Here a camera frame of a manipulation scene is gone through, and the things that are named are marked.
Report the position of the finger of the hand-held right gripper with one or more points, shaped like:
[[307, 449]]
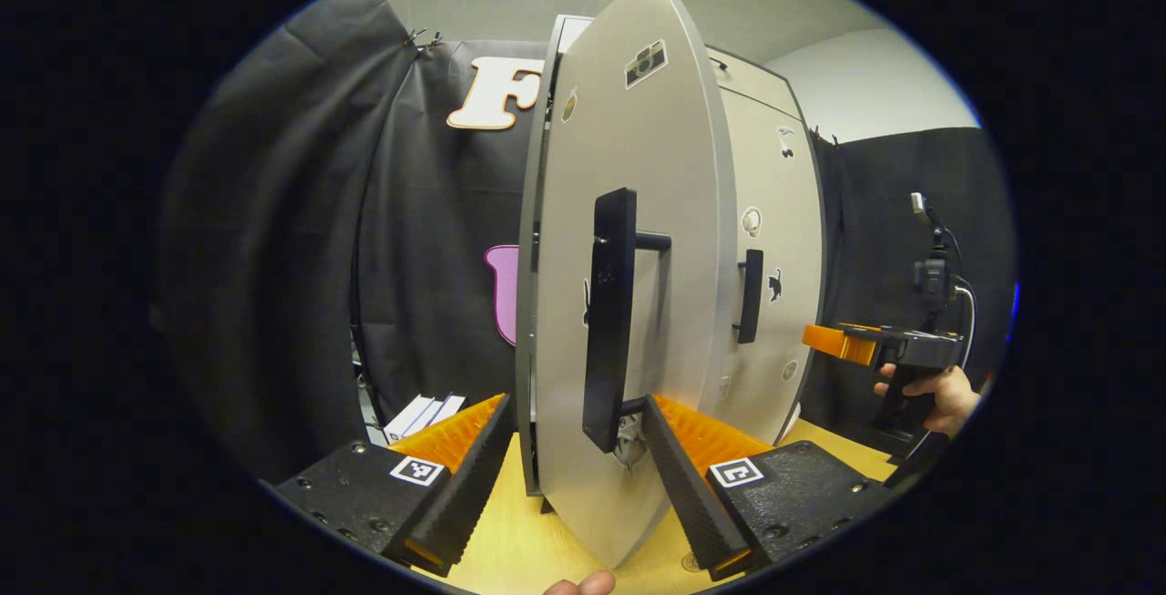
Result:
[[833, 344]]

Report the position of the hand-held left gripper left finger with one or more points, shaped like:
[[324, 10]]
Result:
[[465, 490]]

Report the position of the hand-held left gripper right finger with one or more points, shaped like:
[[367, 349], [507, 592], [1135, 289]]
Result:
[[688, 495]]

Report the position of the round brown coaster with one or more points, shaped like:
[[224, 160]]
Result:
[[692, 563]]

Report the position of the white cabinet door headphones sticker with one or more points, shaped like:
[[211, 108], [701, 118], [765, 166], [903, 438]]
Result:
[[774, 176]]

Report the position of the white cabinet door camera sticker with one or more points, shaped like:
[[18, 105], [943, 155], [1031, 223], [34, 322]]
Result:
[[638, 139]]

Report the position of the white cabinet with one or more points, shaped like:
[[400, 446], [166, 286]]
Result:
[[526, 349]]

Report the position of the white cabinet drawer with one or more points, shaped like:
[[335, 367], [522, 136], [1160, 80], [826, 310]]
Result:
[[756, 85]]

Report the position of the white blue box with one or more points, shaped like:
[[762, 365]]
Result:
[[424, 413]]

